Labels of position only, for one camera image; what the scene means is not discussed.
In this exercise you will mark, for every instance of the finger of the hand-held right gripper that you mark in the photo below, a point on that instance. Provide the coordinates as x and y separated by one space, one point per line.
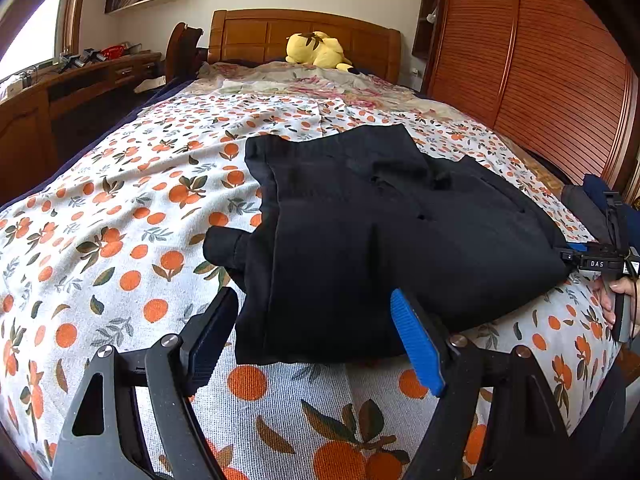
578 248
570 261

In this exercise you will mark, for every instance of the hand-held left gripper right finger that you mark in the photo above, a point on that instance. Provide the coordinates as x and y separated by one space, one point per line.
415 340

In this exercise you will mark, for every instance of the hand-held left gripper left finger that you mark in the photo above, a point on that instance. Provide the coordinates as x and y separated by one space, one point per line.
212 345

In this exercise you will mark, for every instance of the black coat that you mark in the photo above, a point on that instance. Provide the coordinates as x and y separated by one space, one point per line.
375 240

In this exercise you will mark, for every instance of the person's right hand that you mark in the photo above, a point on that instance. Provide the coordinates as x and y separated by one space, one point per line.
622 288

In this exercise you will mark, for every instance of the dark grey cloth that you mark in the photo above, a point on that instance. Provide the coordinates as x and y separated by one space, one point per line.
582 212

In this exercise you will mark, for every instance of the orange print bed sheet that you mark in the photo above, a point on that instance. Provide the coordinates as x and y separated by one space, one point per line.
140 220

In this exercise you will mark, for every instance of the wooden louvered wardrobe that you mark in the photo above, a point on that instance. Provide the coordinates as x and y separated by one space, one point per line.
530 60

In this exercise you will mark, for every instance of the pink floral blanket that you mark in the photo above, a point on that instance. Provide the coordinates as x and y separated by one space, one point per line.
320 87

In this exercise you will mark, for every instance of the wooden desk with cabinets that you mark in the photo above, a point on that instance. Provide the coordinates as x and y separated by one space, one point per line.
75 105

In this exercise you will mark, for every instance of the wooden chair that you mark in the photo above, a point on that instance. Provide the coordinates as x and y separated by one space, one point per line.
177 52

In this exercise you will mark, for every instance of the yellow plush toy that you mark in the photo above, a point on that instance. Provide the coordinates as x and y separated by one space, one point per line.
317 50

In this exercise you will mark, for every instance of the red plastic basket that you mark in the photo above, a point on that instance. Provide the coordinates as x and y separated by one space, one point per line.
112 51

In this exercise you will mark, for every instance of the wooden bed headboard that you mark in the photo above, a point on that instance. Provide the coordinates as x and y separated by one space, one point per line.
260 35

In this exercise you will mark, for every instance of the pile of black gadgets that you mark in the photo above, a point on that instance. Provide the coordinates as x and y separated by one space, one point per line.
77 60

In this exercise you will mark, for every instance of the window with wooden frame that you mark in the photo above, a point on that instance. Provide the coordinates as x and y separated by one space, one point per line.
35 35

